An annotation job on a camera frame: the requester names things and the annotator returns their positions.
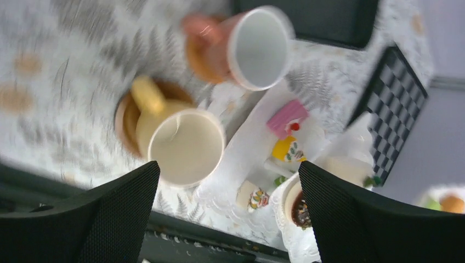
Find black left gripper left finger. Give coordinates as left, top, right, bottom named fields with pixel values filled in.
left=1, top=161, right=160, bottom=262

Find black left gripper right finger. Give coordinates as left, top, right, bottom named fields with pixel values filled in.
left=298, top=161, right=464, bottom=262

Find chocolate sprinkle donut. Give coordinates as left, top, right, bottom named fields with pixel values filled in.
left=284, top=180, right=312, bottom=230

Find green matcha roll cake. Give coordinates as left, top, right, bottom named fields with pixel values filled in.
left=273, top=176, right=287, bottom=187

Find white three-tier dessert stand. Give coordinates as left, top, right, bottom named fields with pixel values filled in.
left=194, top=82, right=374, bottom=262

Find orange macaron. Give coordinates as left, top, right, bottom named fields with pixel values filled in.
left=439, top=195, right=464, bottom=214

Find white swiss roll cake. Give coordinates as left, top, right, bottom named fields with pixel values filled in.
left=236, top=180, right=269, bottom=213

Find yellow cup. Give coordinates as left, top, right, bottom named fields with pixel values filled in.
left=131, top=76, right=226, bottom=188

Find large brown saucer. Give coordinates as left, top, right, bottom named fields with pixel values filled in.
left=114, top=79, right=196, bottom=159

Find pink strawberry cake slice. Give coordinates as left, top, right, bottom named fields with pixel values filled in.
left=266, top=99, right=309, bottom=140

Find green macaron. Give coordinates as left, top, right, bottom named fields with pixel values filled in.
left=423, top=196, right=442, bottom=211

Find yellow striped cake slice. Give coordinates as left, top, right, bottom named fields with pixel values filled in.
left=271, top=136, right=307, bottom=162

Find black and grey chessboard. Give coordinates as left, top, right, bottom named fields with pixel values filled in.
left=348, top=45, right=428, bottom=187

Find black serving tray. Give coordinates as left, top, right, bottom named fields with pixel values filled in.
left=229, top=0, right=380, bottom=50

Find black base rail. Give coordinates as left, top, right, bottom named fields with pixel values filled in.
left=0, top=159, right=291, bottom=263

